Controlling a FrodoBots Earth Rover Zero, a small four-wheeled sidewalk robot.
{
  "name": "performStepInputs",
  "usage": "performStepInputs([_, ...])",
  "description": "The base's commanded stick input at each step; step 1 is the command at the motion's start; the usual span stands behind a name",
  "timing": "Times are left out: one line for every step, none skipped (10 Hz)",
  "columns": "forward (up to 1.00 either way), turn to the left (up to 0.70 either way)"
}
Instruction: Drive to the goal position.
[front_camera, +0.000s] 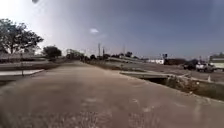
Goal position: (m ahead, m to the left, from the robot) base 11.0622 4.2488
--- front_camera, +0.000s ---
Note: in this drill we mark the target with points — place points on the grey side road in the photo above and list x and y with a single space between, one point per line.
166 69

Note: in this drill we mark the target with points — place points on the grass verge with dry patches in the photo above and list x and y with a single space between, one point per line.
36 66

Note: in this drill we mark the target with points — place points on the concrete culvert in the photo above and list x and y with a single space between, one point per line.
146 75

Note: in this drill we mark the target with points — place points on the large spreading tree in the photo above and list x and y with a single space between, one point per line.
16 36

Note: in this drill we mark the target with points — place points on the round dark tree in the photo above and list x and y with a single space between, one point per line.
51 52

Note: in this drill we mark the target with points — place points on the pale building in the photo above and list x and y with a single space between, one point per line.
217 63

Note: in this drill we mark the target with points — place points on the thin post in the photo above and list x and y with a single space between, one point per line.
22 65

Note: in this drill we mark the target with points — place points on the low white building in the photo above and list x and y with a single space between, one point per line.
156 61

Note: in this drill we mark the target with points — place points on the low dark building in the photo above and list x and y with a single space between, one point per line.
175 61

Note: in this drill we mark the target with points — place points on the tall pole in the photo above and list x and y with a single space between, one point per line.
99 50

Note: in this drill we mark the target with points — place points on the dark vehicle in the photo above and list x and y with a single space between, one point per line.
190 65

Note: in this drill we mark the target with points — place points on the grass verge with ditch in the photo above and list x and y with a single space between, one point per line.
203 89

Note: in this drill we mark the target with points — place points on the white pickup truck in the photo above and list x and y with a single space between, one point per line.
205 67

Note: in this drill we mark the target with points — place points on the grey asphalt road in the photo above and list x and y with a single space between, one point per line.
86 96

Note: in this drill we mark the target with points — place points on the pale driveway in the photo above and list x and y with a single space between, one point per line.
18 72

